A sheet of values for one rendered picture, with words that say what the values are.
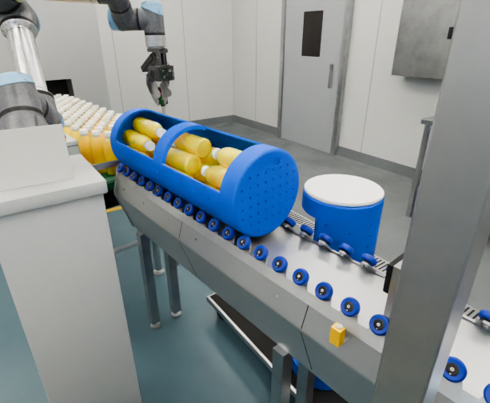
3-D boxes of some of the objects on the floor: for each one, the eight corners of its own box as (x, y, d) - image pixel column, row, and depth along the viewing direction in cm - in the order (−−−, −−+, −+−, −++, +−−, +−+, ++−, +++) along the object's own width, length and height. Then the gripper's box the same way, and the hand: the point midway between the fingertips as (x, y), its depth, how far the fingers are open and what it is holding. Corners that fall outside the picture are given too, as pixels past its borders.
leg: (300, 450, 145) (312, 335, 118) (289, 440, 149) (299, 325, 122) (309, 440, 148) (323, 327, 121) (299, 430, 152) (310, 317, 125)
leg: (174, 319, 212) (164, 227, 185) (169, 313, 216) (158, 223, 189) (182, 314, 215) (173, 223, 189) (177, 309, 219) (168, 220, 193)
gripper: (150, 48, 127) (157, 109, 136) (175, 47, 133) (181, 105, 142) (139, 48, 133) (147, 106, 142) (164, 47, 139) (169, 103, 148)
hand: (160, 101), depth 143 cm, fingers closed
